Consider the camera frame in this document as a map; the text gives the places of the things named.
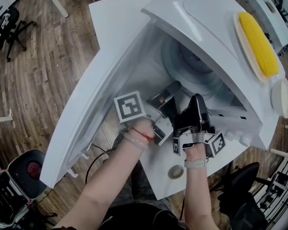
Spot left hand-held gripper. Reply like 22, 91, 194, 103
114, 80, 182, 146

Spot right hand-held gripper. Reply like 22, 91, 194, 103
172, 93, 226, 158

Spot clear glass turntable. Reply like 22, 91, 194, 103
160, 38, 228, 100

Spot person's left forearm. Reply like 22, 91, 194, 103
51, 118, 156, 230

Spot person's right forearm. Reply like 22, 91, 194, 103
181, 144, 218, 230

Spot pale pink bangle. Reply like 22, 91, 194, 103
122, 132, 150, 150

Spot beige watch band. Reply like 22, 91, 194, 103
184, 159, 206, 169

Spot beige oval plate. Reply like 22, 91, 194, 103
233, 12, 279, 83

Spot white microwave oven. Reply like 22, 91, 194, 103
39, 0, 287, 189

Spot black office chair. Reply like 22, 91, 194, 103
207, 161, 269, 230
0, 6, 38, 63
275, 0, 288, 23

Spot white round bowl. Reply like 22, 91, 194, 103
270, 78, 288, 119

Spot yellow corn cob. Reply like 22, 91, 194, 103
239, 12, 280, 78

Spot person's grey trousers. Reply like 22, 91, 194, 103
124, 161, 176, 209

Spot person's black shirt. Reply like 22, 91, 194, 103
99, 202, 185, 230

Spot grey stool with red centre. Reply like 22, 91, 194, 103
7, 149, 48, 200

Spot white grey device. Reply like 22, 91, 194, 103
0, 12, 12, 37

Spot black grey machine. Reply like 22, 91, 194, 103
0, 170, 31, 225

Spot red string bracelet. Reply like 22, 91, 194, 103
129, 127, 155, 142

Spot white table frame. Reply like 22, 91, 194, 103
0, 109, 15, 129
254, 125, 288, 230

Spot black floor cable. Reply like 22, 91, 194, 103
85, 144, 116, 184

